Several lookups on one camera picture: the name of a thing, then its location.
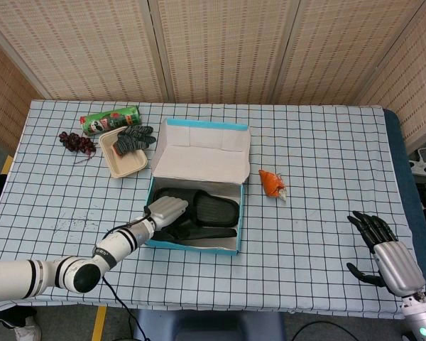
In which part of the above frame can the beige woven folding screen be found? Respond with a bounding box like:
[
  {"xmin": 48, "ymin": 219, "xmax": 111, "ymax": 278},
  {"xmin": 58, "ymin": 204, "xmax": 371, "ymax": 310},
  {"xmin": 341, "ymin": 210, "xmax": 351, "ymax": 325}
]
[{"xmin": 0, "ymin": 0, "xmax": 426, "ymax": 153}]

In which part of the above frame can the black rubber slipper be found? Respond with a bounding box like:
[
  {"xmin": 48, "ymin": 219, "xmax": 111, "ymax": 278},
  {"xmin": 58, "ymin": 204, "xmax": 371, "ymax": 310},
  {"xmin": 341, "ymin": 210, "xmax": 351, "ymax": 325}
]
[
  {"xmin": 152, "ymin": 187, "xmax": 241, "ymax": 228},
  {"xmin": 152, "ymin": 227, "xmax": 238, "ymax": 245}
]

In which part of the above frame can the blue checkered tablecloth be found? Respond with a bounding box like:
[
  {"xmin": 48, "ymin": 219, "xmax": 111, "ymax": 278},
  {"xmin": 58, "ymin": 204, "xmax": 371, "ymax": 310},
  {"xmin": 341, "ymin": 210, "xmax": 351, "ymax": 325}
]
[{"xmin": 0, "ymin": 99, "xmax": 413, "ymax": 320}]

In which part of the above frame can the beige food tray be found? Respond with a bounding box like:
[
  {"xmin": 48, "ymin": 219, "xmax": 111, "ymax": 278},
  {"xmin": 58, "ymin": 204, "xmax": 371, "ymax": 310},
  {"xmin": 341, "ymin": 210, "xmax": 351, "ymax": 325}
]
[{"xmin": 98, "ymin": 126, "xmax": 149, "ymax": 178}]

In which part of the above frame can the dark red grape bunch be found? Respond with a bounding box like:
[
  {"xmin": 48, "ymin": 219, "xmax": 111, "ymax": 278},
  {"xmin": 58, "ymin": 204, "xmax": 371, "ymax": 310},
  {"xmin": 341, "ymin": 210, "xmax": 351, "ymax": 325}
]
[{"xmin": 58, "ymin": 131, "xmax": 99, "ymax": 164}]

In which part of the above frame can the dark blue padded table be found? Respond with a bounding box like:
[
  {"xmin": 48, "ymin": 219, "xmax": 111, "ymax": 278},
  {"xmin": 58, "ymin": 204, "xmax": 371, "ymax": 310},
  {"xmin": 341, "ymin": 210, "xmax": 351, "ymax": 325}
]
[{"xmin": 382, "ymin": 108, "xmax": 426, "ymax": 296}]

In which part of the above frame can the white sneaker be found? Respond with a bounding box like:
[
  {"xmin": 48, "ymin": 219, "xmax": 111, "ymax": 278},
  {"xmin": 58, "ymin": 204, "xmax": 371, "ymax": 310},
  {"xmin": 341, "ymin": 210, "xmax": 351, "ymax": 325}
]
[{"xmin": 13, "ymin": 315, "xmax": 43, "ymax": 341}]

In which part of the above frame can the open blue cardboard shoe box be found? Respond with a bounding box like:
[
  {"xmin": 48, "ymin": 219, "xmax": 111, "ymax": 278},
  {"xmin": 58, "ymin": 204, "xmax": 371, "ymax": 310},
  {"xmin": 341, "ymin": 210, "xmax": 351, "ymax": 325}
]
[{"xmin": 143, "ymin": 118, "xmax": 252, "ymax": 255}]

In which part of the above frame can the green chips can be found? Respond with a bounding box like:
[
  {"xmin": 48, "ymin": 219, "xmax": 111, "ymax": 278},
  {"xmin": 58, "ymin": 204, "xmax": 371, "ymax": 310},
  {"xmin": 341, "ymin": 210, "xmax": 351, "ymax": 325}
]
[{"xmin": 79, "ymin": 105, "xmax": 141, "ymax": 137}]

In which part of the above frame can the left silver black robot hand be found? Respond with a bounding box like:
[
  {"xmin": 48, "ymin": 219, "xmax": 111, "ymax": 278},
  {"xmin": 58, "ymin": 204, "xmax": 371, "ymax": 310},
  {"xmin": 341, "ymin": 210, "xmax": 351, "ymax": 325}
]
[{"xmin": 143, "ymin": 195, "xmax": 190, "ymax": 230}]

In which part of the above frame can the grey striped knit glove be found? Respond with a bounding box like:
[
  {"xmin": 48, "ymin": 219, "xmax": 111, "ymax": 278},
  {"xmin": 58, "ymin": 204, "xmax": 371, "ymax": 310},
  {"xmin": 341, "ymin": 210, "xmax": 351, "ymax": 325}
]
[{"xmin": 112, "ymin": 124, "xmax": 156, "ymax": 156}]

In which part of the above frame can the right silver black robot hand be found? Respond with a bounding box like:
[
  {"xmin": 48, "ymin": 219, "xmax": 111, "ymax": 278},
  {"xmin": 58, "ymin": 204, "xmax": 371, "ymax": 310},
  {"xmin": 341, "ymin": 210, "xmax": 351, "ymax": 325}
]
[{"xmin": 346, "ymin": 210, "xmax": 426, "ymax": 296}]

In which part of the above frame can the dark blue chair seat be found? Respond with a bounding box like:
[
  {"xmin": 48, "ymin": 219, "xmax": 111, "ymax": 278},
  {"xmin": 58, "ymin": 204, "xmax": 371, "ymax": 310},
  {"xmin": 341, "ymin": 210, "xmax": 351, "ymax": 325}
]
[{"xmin": 133, "ymin": 310, "xmax": 285, "ymax": 341}]

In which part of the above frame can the black floor cable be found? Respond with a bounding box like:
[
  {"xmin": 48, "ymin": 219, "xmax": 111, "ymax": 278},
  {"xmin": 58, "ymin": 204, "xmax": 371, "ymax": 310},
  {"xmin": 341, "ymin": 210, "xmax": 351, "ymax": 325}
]
[{"xmin": 291, "ymin": 320, "xmax": 359, "ymax": 341}]

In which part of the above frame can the crumpled orange snack bag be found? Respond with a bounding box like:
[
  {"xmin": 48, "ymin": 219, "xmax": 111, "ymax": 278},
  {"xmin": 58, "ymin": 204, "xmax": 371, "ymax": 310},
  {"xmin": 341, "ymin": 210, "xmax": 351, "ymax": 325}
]
[{"xmin": 258, "ymin": 169, "xmax": 289, "ymax": 203}]

